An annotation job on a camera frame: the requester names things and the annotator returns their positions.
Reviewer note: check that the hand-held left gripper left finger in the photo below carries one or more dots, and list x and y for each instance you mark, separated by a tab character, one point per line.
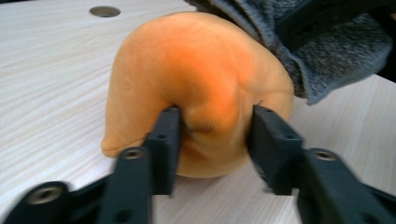
155	161

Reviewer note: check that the grey round table grommet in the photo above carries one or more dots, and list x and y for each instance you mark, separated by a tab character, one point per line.
105	11

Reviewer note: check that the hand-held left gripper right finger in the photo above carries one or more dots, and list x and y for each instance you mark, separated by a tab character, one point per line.
280	155

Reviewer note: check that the grey cloth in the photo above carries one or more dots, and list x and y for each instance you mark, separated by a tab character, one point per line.
336	62

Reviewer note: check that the orange plush toy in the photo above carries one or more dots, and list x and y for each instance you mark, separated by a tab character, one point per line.
193	81

